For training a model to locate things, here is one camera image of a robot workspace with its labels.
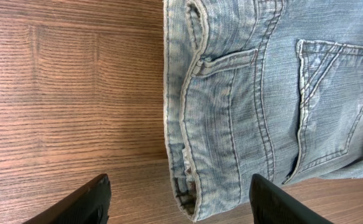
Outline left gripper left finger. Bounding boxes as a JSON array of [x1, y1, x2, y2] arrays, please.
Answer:
[[25, 174, 111, 224]]

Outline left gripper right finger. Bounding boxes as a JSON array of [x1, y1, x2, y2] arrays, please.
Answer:
[[249, 174, 332, 224]]

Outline light blue denim shorts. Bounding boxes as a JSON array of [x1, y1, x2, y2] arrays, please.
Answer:
[[163, 0, 363, 222]]

